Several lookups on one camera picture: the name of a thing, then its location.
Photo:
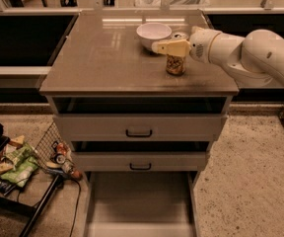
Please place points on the wire mesh basket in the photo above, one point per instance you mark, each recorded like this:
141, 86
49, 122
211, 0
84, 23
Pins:
46, 150

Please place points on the brown bottle in basket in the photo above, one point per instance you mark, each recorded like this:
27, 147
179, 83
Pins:
69, 169

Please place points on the middle drawer with black handle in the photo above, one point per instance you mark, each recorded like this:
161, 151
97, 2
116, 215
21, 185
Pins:
120, 161

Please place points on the orange soda can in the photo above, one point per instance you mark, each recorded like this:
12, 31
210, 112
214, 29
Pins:
175, 64

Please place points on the grey drawer cabinet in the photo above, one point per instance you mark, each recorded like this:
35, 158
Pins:
102, 69

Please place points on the red soda can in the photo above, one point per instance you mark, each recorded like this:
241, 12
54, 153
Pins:
61, 149

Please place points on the drawer with black handle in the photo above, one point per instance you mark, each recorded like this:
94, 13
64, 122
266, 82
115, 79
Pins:
140, 127
120, 161

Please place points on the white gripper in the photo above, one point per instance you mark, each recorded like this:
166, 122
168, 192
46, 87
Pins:
199, 45

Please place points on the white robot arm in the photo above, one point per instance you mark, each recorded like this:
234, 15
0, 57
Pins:
254, 60

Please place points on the open bottom drawer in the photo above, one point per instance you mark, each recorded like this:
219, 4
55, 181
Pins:
141, 204

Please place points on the top drawer with black handle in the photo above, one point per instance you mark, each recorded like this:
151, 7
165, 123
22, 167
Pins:
140, 127

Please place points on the green snack bag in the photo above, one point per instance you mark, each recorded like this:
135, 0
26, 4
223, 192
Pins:
24, 164

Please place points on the dark snack packet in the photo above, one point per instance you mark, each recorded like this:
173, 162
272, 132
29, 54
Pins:
6, 187

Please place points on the white ceramic bowl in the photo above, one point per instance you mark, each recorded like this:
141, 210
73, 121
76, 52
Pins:
150, 32

